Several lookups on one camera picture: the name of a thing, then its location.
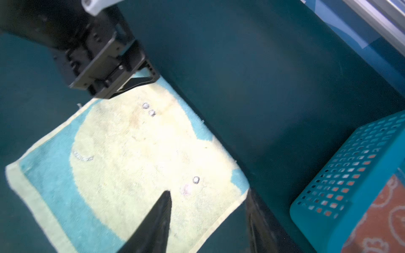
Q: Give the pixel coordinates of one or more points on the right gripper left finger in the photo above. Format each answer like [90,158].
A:
[152,234]

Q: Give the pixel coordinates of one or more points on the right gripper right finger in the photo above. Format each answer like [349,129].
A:
[266,234]

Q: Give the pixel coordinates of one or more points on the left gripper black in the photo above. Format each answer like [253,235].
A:
[105,57]

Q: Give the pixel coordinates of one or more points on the yellow teal towel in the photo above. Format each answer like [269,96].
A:
[91,181]

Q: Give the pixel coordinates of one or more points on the orange bunny pattern towel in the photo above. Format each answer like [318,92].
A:
[382,227]

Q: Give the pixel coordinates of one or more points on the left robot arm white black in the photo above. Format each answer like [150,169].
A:
[54,24]

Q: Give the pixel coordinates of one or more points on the teal plastic basket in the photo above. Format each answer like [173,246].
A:
[331,205]

